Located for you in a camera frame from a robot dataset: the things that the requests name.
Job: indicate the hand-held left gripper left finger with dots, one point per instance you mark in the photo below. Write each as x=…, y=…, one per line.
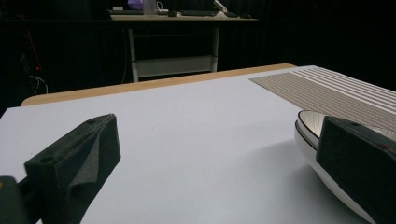
x=77, y=161

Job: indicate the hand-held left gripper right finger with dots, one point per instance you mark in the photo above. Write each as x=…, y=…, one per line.
x=358, y=161

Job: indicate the white plate with dark rim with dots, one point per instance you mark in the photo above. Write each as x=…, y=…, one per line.
x=306, y=152
x=311, y=123

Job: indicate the striped beige place mat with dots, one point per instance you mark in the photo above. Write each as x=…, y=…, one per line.
x=327, y=90

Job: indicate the white table cover board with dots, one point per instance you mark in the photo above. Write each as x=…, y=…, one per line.
x=186, y=124

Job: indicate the black keyboard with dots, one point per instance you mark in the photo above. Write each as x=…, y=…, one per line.
x=124, y=12
x=199, y=13

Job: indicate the purple object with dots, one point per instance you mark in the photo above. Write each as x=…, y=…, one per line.
x=135, y=3

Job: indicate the translucent plastic cup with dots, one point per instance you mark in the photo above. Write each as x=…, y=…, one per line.
x=149, y=6

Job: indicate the black computer mouse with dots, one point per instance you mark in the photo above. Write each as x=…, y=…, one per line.
x=172, y=13

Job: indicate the white table frame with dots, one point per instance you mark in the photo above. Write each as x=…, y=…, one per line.
x=174, y=65

